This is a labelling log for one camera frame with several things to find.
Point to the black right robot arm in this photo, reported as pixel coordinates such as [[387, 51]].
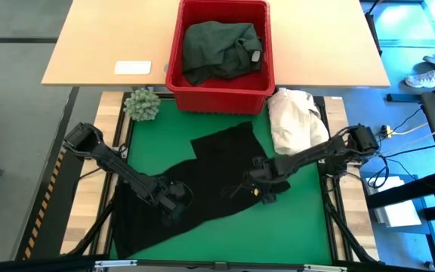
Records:
[[315, 153]]

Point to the light wooden desk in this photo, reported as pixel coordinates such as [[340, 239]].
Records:
[[315, 45]]

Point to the green work mat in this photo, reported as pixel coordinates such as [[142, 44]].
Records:
[[172, 262]]

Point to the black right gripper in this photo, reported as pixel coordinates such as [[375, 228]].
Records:
[[279, 174]]

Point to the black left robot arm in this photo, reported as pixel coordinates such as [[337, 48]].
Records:
[[115, 164]]

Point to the red ribbed plastic bin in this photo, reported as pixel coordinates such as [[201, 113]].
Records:
[[217, 102]]

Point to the dark green garment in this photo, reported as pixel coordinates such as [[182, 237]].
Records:
[[217, 49]]

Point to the beige garment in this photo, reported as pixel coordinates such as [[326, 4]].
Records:
[[297, 121]]

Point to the black hazard-striped floor plate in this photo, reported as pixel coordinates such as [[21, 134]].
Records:
[[57, 204]]

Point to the green spiky plant ornament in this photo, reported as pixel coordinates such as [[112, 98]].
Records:
[[142, 105]]

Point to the black garment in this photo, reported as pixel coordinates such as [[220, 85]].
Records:
[[217, 158]]

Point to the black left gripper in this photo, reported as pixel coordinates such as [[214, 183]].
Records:
[[170, 194]]

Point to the wooden side board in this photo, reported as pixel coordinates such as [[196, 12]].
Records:
[[353, 204], [81, 211]]

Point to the white box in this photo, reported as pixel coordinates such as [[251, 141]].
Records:
[[398, 211]]

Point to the white rectangular pad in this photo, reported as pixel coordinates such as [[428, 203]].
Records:
[[132, 67]]

